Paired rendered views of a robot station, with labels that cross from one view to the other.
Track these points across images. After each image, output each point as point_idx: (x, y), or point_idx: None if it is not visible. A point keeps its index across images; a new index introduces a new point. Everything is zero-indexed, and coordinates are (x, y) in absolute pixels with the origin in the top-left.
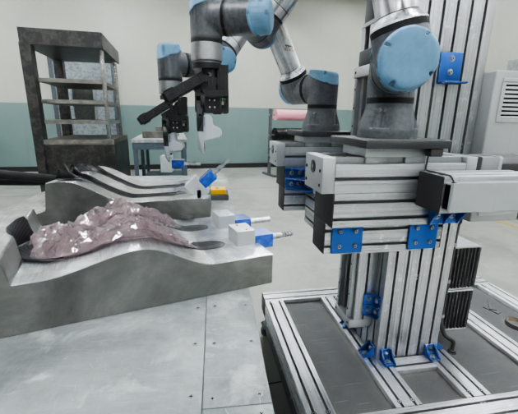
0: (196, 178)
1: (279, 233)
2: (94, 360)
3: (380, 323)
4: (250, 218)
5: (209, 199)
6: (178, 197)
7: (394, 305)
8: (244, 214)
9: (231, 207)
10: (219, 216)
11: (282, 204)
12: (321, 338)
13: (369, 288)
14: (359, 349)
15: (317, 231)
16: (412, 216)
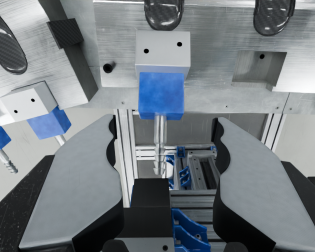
0: (135, 67)
1: (0, 161)
2: None
3: (176, 172)
4: (38, 138)
5: (102, 85)
6: (108, 11)
7: (177, 189)
8: (56, 133)
9: (261, 110)
10: None
11: None
12: (208, 127)
13: (191, 185)
14: (183, 147)
15: (152, 193)
16: None
